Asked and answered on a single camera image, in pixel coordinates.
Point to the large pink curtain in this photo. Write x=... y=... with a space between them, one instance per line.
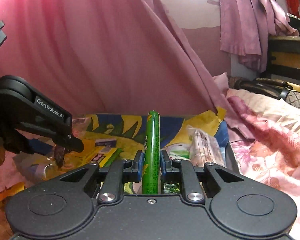
x=109 y=56

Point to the pink floral bedsheet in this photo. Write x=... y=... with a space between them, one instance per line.
x=261 y=200

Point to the green sausage stick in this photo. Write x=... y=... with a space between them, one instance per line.
x=151 y=163

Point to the yellow item behind handbag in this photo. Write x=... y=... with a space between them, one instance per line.
x=294 y=86

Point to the dark dried meat snack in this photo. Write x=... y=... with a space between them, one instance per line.
x=59 y=153

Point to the yellow snack bar pack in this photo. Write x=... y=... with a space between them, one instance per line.
x=102 y=155

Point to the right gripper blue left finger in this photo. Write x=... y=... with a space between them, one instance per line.
x=116 y=175

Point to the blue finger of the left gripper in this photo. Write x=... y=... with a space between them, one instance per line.
x=60 y=133

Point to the gold foil wrapper snack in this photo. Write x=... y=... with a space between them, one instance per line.
x=7 y=193

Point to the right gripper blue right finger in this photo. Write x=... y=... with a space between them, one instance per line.
x=182 y=172

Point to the colourful cardboard tray box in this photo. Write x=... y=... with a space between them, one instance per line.
x=130 y=132

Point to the dark blue snack stick pack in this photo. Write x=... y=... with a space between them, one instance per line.
x=106 y=142

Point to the black wooden desk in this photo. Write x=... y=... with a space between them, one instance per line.
x=283 y=57

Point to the small purple curtain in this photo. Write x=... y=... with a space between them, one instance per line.
x=246 y=26

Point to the clear nut bar pack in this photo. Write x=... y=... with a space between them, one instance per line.
x=204 y=148

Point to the white green seaweed snack pouch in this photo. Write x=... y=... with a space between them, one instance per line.
x=181 y=151

